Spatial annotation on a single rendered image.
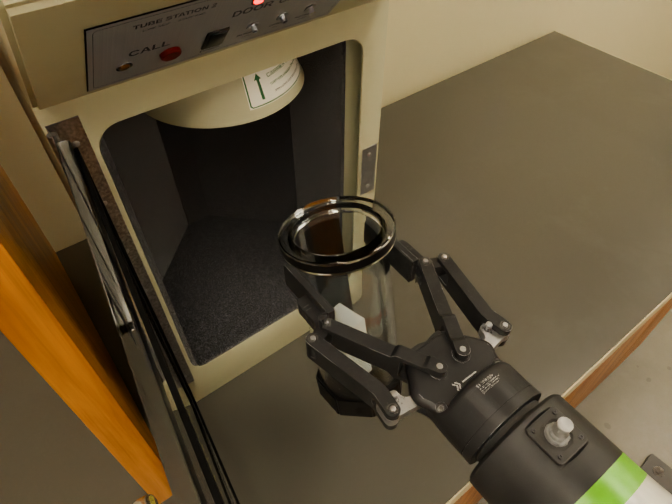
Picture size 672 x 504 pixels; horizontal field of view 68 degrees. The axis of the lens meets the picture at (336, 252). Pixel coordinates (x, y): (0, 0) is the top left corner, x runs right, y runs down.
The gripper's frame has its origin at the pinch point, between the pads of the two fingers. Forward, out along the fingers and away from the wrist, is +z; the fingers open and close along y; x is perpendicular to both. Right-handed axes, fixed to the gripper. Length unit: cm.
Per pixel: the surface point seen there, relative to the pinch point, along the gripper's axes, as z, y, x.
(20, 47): 1.8, 17.6, -25.9
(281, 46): 11.4, -1.6, -16.7
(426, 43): 56, -67, 18
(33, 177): 54, 21, 15
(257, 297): 16.1, 3.0, 20.2
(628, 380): -18, -111, 122
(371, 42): 11.6, -11.8, -14.1
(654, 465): -39, -91, 120
